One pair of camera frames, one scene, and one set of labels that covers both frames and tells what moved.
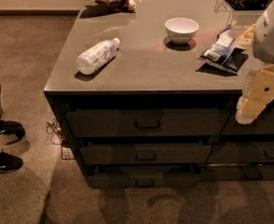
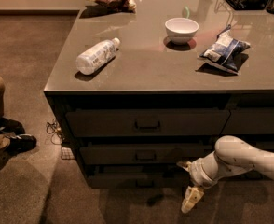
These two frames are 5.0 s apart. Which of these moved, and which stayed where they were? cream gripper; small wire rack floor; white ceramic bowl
Moved: cream gripper
Stayed: white ceramic bowl; small wire rack floor
